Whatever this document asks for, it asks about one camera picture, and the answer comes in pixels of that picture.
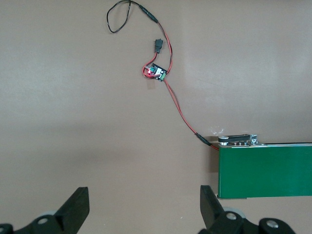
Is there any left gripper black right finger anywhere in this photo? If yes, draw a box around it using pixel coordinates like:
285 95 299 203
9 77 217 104
198 185 297 234

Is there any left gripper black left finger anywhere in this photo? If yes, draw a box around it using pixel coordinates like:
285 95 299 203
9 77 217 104
0 187 90 234

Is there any green conveyor belt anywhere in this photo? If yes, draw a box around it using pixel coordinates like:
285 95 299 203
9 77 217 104
216 133 312 199

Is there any small green circuit board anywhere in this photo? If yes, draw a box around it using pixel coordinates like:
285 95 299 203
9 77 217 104
145 62 168 82

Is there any red black conveyor cable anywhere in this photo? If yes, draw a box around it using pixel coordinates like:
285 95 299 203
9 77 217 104
142 20 220 151

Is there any small black cable connector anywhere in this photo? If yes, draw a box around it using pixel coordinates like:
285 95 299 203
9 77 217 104
153 38 164 53

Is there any thin black looped cable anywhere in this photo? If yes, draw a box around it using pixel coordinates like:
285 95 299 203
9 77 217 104
106 0 159 34

